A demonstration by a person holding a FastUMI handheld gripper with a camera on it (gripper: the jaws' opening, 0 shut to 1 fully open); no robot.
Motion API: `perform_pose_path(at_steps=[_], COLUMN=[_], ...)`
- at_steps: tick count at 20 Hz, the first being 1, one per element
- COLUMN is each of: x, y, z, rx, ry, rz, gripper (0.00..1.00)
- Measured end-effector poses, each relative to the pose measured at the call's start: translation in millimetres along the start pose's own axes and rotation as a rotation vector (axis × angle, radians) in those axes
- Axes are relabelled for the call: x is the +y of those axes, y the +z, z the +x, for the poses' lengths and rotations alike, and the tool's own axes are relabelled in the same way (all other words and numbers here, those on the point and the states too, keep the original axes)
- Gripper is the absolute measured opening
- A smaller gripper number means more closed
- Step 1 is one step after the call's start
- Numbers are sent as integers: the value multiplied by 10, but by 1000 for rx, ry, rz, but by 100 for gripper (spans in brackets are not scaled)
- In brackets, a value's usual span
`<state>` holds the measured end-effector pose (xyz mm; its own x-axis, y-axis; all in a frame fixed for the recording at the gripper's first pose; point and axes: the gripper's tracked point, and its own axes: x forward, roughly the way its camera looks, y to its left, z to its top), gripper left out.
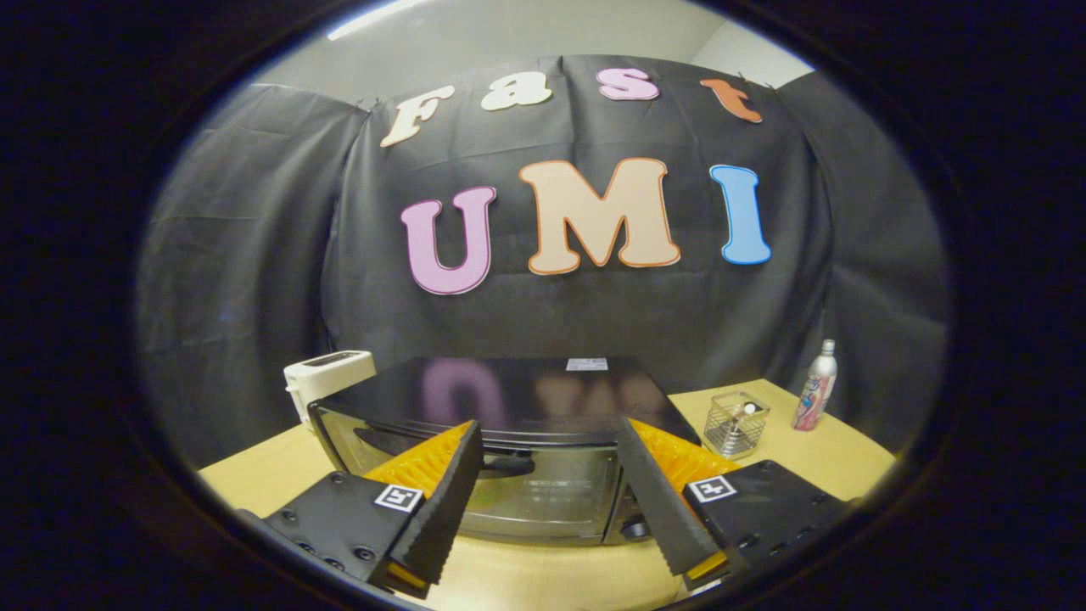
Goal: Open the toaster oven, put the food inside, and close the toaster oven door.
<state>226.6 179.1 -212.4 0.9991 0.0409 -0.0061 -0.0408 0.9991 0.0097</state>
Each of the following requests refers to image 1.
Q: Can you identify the white pop-up toaster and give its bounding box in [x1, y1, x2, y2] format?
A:
[283, 350, 377, 425]

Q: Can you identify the clear wire mesh basket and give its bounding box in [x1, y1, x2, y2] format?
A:
[703, 390, 771, 461]

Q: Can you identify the silver pink bottle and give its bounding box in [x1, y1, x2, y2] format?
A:
[792, 339, 838, 432]

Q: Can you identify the black backdrop cloth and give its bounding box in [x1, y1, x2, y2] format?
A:
[134, 54, 951, 473]

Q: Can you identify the black toaster oven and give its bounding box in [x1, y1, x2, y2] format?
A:
[307, 356, 704, 547]

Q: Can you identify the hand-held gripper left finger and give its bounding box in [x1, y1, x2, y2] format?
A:
[261, 420, 485, 600]

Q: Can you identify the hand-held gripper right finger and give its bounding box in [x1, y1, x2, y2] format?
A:
[615, 416, 854, 593]

